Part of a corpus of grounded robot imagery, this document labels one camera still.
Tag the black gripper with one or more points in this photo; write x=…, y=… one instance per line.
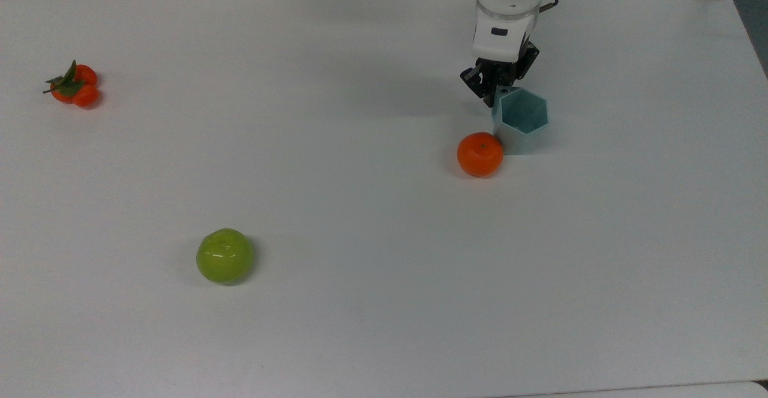
x=498, y=71

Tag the teal hexagonal mug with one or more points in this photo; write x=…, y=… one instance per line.
x=522, y=116

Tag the orange toy fruit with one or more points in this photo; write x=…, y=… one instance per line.
x=480, y=155

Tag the green toy apple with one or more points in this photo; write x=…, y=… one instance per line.
x=225, y=257

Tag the small tangerines with leaves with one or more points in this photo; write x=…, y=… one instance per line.
x=75, y=86

